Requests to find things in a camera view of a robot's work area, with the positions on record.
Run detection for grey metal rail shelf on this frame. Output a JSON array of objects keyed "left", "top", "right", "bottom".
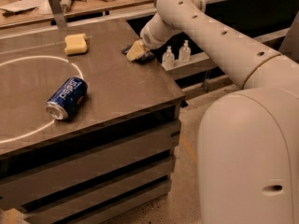
[{"left": 166, "top": 28, "right": 289, "bottom": 80}]

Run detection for clear sanitizer bottle left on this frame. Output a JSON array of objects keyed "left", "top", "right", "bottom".
[{"left": 162, "top": 46, "right": 175, "bottom": 68}]

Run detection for clear sanitizer bottle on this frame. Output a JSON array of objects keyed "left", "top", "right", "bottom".
[
  {"left": 162, "top": 46, "right": 175, "bottom": 68},
  {"left": 178, "top": 40, "right": 191, "bottom": 62}
]

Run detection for grey counter cabinet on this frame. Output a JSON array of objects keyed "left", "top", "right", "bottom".
[{"left": 0, "top": 20, "right": 184, "bottom": 224}]

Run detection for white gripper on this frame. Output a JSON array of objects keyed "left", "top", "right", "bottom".
[{"left": 126, "top": 27, "right": 164, "bottom": 62}]

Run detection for wooden background workbench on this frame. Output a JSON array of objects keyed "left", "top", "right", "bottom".
[{"left": 0, "top": 0, "right": 155, "bottom": 29}]

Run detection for yellow sponge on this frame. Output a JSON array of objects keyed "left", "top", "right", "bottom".
[{"left": 64, "top": 34, "right": 88, "bottom": 55}]

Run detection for white paper sheets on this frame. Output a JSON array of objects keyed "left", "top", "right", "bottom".
[{"left": 0, "top": 0, "right": 52, "bottom": 15}]

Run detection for blue pepsi can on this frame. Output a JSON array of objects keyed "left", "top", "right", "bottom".
[{"left": 46, "top": 77, "right": 88, "bottom": 120}]

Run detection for dark blue rxbar wrapper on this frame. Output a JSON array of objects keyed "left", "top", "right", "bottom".
[{"left": 121, "top": 46, "right": 155, "bottom": 64}]

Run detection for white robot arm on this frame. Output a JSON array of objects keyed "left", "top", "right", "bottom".
[{"left": 140, "top": 0, "right": 299, "bottom": 224}]

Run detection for grey metal bracket left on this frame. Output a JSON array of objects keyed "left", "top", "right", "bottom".
[{"left": 48, "top": 0, "right": 67, "bottom": 29}]

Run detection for clear sanitizer bottle right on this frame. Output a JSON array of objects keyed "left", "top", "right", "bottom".
[{"left": 178, "top": 40, "right": 191, "bottom": 62}]

